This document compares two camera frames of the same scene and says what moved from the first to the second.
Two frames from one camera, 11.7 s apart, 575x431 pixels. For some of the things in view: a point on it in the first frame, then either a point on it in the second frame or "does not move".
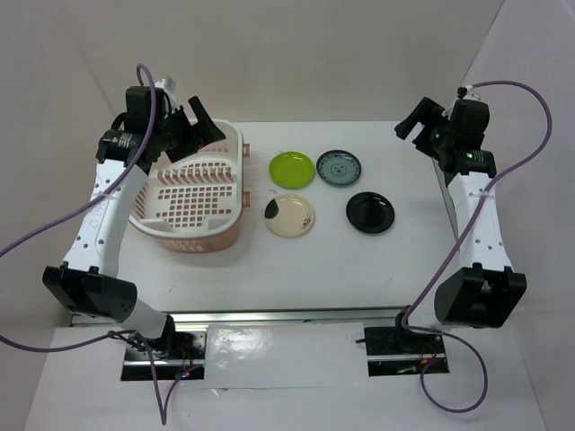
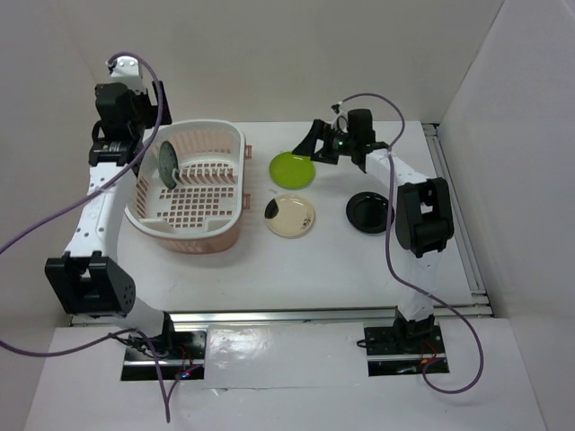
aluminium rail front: x=269 y=316 does not move
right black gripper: x=429 y=112 → x=324 y=154
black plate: x=370 y=212 does not move
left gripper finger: x=206 y=126 → x=165 y=115
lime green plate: x=291 y=171 does not move
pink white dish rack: x=195 y=204 does not move
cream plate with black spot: x=289 y=215 does not move
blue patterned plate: x=339 y=167 → x=168 y=162
